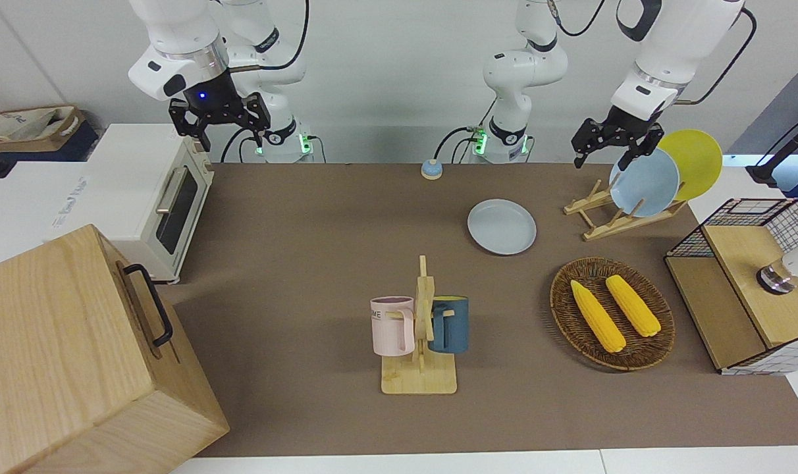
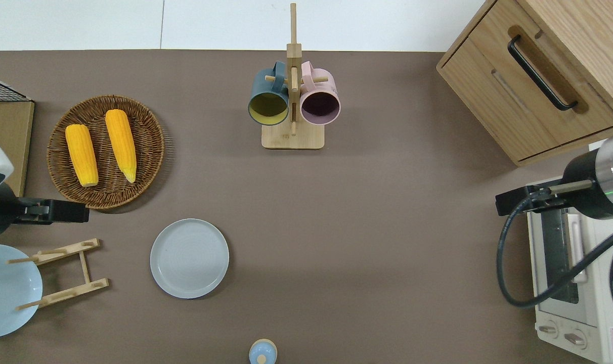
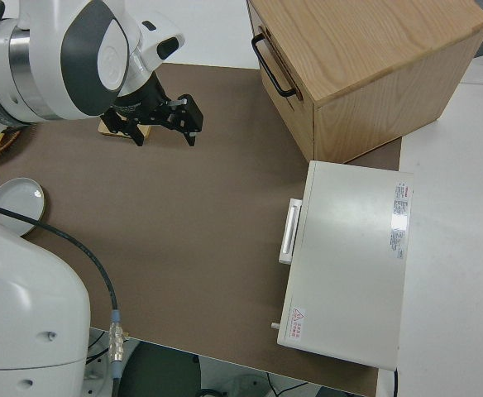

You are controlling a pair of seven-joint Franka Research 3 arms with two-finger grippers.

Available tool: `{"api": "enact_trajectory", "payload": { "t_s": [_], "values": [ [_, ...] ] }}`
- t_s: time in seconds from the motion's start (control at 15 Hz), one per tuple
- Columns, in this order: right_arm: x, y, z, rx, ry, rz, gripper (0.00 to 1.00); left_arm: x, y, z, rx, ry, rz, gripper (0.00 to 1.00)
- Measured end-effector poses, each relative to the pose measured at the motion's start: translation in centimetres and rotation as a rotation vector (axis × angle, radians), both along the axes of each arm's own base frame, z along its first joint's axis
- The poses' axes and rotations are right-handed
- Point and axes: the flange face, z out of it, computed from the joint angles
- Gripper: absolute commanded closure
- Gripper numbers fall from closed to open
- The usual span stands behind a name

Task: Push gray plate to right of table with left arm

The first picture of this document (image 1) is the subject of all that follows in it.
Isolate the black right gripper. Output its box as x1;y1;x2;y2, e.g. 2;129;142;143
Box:
169;69;272;153

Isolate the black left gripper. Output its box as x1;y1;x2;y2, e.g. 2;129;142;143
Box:
572;105;664;173

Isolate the gray plate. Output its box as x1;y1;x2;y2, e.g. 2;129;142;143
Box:
467;199;537;255

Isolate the light blue plate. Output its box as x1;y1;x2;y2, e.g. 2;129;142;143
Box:
609;148;681;219

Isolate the wooden plate rack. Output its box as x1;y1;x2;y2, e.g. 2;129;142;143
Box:
563;179;688;242

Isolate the yellow plate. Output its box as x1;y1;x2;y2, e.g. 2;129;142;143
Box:
656;129;724;202

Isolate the white toaster oven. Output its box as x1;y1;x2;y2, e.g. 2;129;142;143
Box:
47;123;215;285

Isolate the black stand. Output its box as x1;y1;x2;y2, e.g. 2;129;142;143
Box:
745;109;798;188

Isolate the brown table mat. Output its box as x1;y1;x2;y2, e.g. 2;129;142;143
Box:
159;163;798;458

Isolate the cardboard box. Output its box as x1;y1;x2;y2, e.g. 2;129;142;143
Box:
0;104;87;153

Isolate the yellow corn cob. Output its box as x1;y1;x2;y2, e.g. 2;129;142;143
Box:
570;280;627;354
605;275;662;338

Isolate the brown wicker tray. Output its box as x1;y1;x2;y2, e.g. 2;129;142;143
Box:
550;257;676;373

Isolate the white bag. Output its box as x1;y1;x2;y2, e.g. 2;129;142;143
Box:
0;107;77;144

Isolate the dark blue mug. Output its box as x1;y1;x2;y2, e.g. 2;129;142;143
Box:
428;296;469;354

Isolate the pink mug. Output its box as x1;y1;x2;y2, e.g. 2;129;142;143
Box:
370;296;416;357

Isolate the wooden mug tree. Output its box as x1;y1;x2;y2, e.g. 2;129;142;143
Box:
381;255;458;396

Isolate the black base cable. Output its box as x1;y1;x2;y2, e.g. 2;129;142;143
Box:
220;126;255;164
434;99;495;164

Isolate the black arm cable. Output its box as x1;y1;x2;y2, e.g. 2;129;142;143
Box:
225;0;309;72
674;7;758;106

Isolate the wire basket with wooden shelf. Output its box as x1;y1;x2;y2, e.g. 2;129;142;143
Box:
664;197;798;376

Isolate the wooden box with black handle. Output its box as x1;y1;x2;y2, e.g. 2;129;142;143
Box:
0;224;230;474

